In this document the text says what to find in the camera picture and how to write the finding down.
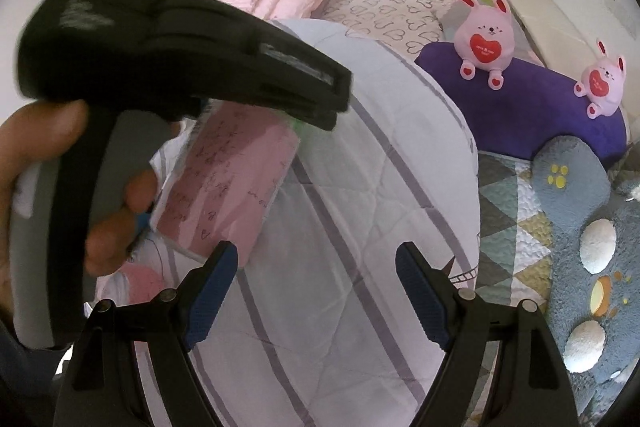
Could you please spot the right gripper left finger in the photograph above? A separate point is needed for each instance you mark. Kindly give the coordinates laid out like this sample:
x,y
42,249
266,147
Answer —
x,y
102,385

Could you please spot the small pink cup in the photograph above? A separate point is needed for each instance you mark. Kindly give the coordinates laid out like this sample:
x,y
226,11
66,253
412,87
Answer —
x,y
131,284

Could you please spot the heart pattern pillow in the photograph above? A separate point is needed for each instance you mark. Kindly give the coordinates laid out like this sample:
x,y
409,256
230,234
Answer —
x,y
404,25

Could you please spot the person's left hand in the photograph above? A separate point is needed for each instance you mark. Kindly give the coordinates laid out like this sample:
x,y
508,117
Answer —
x,y
42,131

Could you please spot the white flat box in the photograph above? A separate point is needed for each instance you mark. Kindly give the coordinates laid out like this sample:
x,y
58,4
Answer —
x,y
554,38

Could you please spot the geometric patterned bedspread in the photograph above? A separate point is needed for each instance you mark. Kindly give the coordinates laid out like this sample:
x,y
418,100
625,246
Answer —
x,y
516,241

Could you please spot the green pink glass cup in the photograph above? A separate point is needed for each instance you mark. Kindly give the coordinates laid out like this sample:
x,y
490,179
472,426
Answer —
x,y
226,178

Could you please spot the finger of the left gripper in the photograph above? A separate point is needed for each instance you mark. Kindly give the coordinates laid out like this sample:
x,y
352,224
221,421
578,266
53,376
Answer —
x,y
210,49

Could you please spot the purple pillow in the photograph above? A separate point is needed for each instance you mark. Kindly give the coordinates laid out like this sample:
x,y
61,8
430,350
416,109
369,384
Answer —
x,y
534,106

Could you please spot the small pink bunny plush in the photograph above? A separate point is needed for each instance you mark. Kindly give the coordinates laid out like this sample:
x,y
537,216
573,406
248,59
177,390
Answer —
x,y
603,84

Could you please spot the large pink bunny plush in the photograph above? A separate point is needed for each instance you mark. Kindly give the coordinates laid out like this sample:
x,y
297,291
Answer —
x,y
485,40

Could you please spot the white striped table cloth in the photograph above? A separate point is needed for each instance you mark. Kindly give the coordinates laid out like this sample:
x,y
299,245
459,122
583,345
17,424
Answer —
x,y
317,330

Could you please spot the blue grey plush cushion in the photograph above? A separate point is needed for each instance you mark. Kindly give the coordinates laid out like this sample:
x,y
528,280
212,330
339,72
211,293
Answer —
x,y
593,308

